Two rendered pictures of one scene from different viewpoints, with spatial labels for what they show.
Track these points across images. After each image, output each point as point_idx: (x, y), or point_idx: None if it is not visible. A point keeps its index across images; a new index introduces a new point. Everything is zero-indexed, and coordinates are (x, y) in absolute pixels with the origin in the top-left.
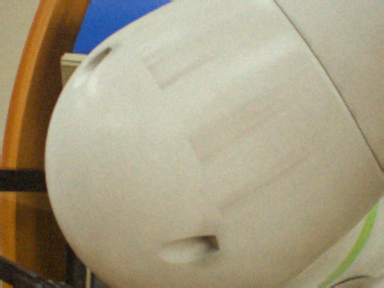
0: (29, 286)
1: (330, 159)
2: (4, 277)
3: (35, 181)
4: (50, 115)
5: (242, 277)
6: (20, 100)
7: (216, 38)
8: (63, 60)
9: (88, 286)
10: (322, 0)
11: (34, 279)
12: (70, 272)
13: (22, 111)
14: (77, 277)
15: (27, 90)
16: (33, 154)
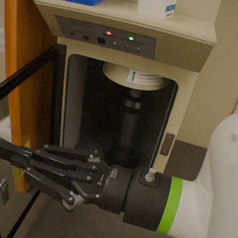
0: (22, 165)
1: None
2: (3, 157)
3: (28, 73)
4: (38, 16)
5: None
6: (12, 18)
7: None
8: (35, 1)
9: (64, 97)
10: None
11: (26, 157)
12: (54, 96)
13: (15, 25)
14: (58, 93)
15: (15, 13)
16: (29, 40)
